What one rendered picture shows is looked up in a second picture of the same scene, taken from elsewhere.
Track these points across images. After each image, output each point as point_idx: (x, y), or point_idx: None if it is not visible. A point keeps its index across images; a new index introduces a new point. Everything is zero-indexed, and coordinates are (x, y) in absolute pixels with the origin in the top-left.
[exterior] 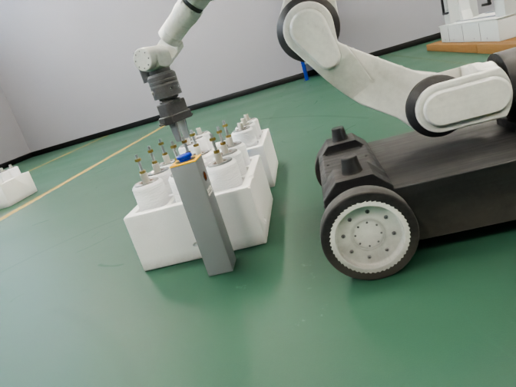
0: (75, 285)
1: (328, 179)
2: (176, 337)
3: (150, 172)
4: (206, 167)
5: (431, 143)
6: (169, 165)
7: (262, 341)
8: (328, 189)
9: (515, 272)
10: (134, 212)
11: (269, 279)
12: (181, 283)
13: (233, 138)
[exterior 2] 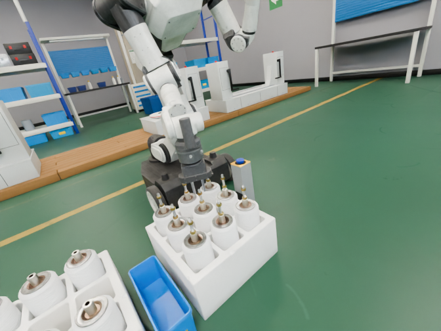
0: (335, 293)
1: (214, 163)
2: (288, 194)
3: (225, 226)
4: (216, 188)
5: (172, 167)
6: (202, 231)
7: (269, 179)
8: (222, 160)
9: None
10: (264, 220)
11: None
12: None
13: (93, 264)
